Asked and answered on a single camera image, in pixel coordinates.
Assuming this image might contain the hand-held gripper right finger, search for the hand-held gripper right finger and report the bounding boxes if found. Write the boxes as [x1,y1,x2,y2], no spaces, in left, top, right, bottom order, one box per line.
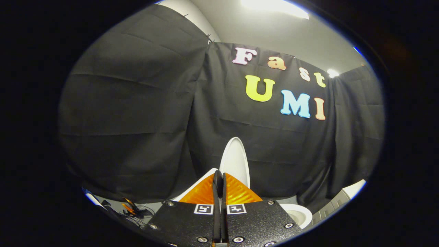
[221,173,302,247]

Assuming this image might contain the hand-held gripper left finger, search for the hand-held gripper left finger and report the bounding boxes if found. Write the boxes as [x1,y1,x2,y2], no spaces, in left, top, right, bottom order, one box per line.
[142,173,220,247]

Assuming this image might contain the black lid pull tab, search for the black lid pull tab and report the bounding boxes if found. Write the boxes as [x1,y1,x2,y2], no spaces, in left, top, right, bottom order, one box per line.
[213,170,224,190]

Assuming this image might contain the white toilet lid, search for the white toilet lid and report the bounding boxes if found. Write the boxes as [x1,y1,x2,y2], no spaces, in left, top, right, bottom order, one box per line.
[219,137,250,188]

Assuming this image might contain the orange and black tools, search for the orange and black tools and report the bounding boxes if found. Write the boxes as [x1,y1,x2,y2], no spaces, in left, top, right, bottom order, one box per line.
[101,197,155,224]

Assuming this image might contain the white panelled box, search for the white panelled box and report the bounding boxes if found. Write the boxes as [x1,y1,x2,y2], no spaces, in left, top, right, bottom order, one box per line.
[310,179,367,227]

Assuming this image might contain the white and blue device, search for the white and blue device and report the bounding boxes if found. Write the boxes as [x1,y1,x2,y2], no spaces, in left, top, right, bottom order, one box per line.
[82,188,103,208]

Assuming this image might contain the black backdrop cloth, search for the black backdrop cloth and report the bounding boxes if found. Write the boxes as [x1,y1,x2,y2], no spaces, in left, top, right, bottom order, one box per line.
[58,3,385,206]

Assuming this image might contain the large round ceiling lamp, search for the large round ceiling lamp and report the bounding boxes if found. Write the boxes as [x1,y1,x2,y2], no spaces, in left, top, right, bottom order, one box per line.
[240,0,310,20]

